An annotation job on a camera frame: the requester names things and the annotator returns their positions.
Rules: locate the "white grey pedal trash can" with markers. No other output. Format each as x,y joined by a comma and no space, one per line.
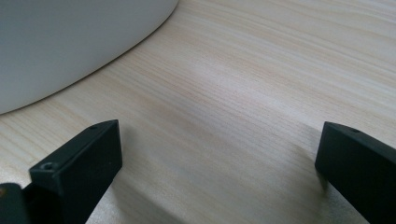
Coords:
62,46

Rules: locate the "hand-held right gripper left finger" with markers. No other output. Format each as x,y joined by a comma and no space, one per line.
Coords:
77,168

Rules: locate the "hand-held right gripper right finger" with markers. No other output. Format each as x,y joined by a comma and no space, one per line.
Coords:
361,165

